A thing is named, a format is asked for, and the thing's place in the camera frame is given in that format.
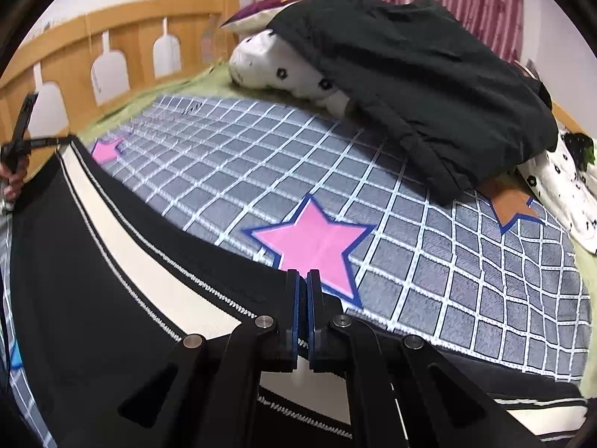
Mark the white floral quilt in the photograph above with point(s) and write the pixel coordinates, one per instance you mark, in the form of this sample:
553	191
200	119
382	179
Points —
261	60

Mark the person's left hand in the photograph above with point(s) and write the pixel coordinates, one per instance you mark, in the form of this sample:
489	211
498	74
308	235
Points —
14	184

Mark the black garment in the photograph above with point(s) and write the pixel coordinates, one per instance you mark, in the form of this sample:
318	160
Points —
419	79

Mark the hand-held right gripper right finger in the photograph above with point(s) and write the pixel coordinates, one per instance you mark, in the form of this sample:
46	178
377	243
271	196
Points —
311	310

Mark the black pants with white waistband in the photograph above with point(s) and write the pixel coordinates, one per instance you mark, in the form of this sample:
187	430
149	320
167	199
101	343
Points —
93	289

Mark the dark green cloth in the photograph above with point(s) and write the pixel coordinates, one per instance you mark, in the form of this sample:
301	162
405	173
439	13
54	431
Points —
576	147

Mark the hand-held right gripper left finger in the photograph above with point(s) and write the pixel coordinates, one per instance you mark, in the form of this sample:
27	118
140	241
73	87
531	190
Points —
294	310

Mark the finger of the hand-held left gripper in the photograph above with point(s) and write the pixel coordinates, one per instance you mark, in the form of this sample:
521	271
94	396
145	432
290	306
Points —
65	140

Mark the grey grid star bedsheet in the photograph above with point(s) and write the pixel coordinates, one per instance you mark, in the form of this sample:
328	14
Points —
326	172

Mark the purple patterned pillow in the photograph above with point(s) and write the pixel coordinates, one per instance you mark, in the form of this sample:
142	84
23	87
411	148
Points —
256	11

